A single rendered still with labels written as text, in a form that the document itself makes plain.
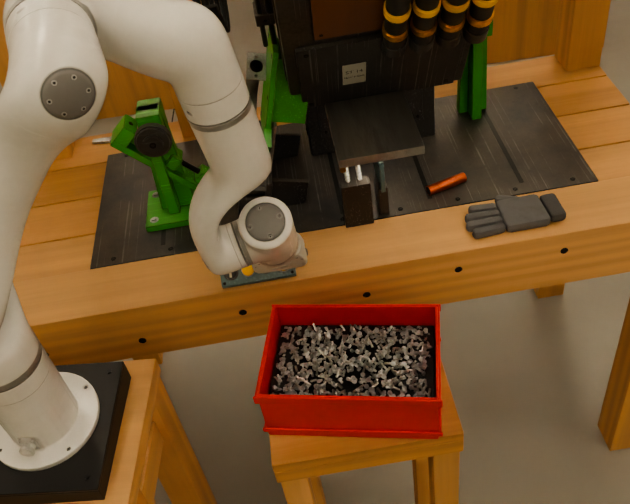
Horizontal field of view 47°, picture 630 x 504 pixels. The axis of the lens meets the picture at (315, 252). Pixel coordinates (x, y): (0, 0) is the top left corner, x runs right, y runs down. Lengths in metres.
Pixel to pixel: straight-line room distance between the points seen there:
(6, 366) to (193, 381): 1.38
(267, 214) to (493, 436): 1.34
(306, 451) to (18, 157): 0.71
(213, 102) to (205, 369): 1.67
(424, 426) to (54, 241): 0.95
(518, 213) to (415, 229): 0.21
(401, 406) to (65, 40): 0.76
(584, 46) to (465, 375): 1.05
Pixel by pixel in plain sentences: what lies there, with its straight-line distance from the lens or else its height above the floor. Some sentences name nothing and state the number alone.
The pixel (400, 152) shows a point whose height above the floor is 1.12.
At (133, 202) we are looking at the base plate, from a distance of 1.75.
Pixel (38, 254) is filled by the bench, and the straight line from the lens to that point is 1.75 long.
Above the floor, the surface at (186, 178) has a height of 1.00.
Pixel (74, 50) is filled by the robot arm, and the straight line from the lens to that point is 0.83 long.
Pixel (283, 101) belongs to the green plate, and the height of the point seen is 1.16.
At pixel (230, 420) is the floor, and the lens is 2.37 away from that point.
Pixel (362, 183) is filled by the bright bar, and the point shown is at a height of 1.01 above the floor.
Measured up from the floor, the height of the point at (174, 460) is 0.60.
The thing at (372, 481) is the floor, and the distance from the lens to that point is 2.19.
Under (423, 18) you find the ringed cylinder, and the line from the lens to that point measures 1.24.
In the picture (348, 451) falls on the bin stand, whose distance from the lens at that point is 1.31.
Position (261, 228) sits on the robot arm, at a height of 1.21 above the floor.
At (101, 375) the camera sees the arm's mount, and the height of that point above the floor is 0.90.
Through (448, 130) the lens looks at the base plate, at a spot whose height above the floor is 0.90.
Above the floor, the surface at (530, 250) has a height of 0.87.
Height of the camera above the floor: 1.92
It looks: 43 degrees down
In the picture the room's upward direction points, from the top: 10 degrees counter-clockwise
